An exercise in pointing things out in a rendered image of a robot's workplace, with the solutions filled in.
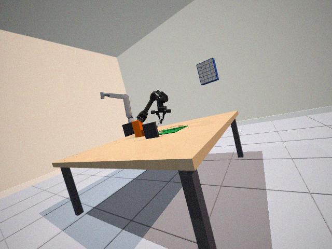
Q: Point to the green circuit board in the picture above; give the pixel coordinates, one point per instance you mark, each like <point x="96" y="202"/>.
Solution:
<point x="173" y="130"/>

